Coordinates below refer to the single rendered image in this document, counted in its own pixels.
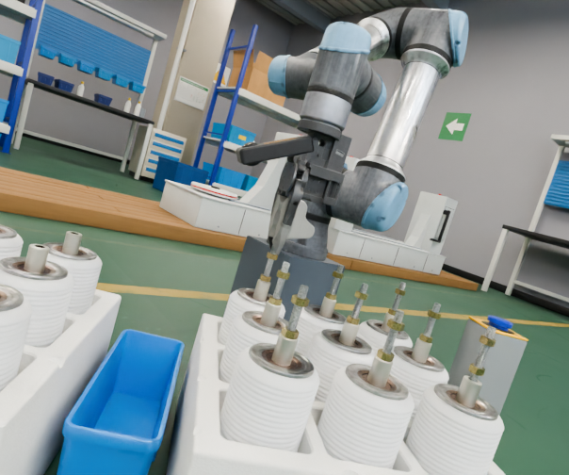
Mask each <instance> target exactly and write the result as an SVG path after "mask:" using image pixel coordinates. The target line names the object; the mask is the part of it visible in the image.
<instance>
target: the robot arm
mask: <svg viewBox="0 0 569 475"><path fill-rule="evenodd" d="M467 37H468V17H467V15H466V13H465V12H463V11H458V10H451V9H450V8H449V9H434V8H392V9H388V10H386V11H383V12H379V13H377V14H374V15H372V16H369V17H367V18H365V19H364V20H362V21H361V22H359V23H358V24H357V25H355V24H351V23H346V22H336V23H332V24H330V25H329V26H328V27H327V28H326V31H325V33H324V36H323V39H322V42H321V45H320V46H318V47H316V48H314V49H312V50H310V51H308V52H306V53H304V54H302V55H300V56H298V57H292V56H290V55H287V56H277V57H276V58H275V59H273V60H272V61H271V63H270V65H269V68H268V86H269V88H270V90H271V91H272V92H273V93H274V94H276V95H280V96H283V97H285V98H287V99H289V98H293V99H298V100H302V101H303V104H302V107H301V113H300V118H301V120H299V123H298V126H297V129H299V130H300V131H301V132H303V133H306V134H308V135H307V136H300V137H295V138H290V139H280V140H275V141H270V142H264V143H259V144H258V143H255V142H247V143H245V144H244V145H243V146H242V147H238V148H237V149H236V156H237V161H238V162H239V163H241V164H243V165H248V166H256V165H258V164H259V163H260V162H262V161H267V160H272V159H277V158H282V157H287V156H288V158H287V161H288V162H286V163H285V164H284V168H283V171H282V174H281V177H280V181H279V186H278V187H277V190H276V194H275V197H274V201H273V206H272V210H271V214H270V216H271V217H270V222H269V228H268V239H267V243H268V244H269V248H270V249H271V248H272V245H273V248H274V252H275V253H276V254H279V253H280V251H281V250H283V251H285V252H288V253H291V254H295V255H299V256H302V257H306V258H310V259H315V260H321V261H324V260H326V257H327V254H328V249H327V243H328V227H329V224H330V220H331V217H333V218H336V219H339V220H341V221H346V222H349V223H352V224H355V225H358V226H361V227H363V228H365V229H371V230H374V231H378V232H383V231H386V230H388V229H389V228H390V227H392V226H393V224H394V223H395V222H396V221H397V219H398V217H399V216H400V214H401V212H402V210H403V208H404V206H405V204H406V200H407V198H408V191H409V190H408V187H407V186H406V185H405V184H404V182H405V179H406V178H405V175H404V173H403V171H402V169H403V166H404V164H405V162H406V159H407V157H408V154H409V153H410V150H411V148H412V145H413V143H414V140H415V137H416V134H417V132H418V129H419V127H420V124H421V123H422V120H423V118H424V115H425V113H426V110H427V108H428V105H429V103H430V101H431V97H432V95H433V93H434V90H435V88H436V85H437V83H438V81H439V80H441V79H443V78H445V77H446V76H447V75H448V73H449V71H450V68H451V66H452V67H453V68H456V67H460V66H461V65H462V63H463V58H464V54H465V50H466V45H467ZM379 58H392V59H398V60H400V64H401V66H402V68H403V70H402V72H401V75H400V77H399V80H398V83H397V85H396V87H395V90H394V92H393V94H392V97H391V99H390V102H389V104H388V107H387V109H386V110H385V113H384V115H383V118H382V121H381V124H380V126H379V129H378V131H377V133H376V136H375V138H374V140H373V142H372V144H371V147H370V149H369V152H368V154H367V156H366V157H365V158H363V159H360V160H358V161H357V163H356V166H355V168H354V170H353V171H351V170H348V165H347V163H345V161H346V157H347V154H348V151H349V148H350V143H351V140H352V138H349V137H346V136H344V135H342V132H341V131H343V130H345V127H346V124H347V121H348V117H349V114H350V112H351V113H353V114H356V115H358V116H362V117H367V116H371V115H373V114H375V113H376V112H378V111H379V110H380V109H381V108H382V106H383V104H384V102H385V100H386V87H385V85H384V83H383V82H382V78H381V76H380V75H379V74H377V73H376V72H375V71H374V69H373V68H372V67H371V65H370V64H369V61H374V60H377V59H379ZM318 141H319V144H318Z"/></svg>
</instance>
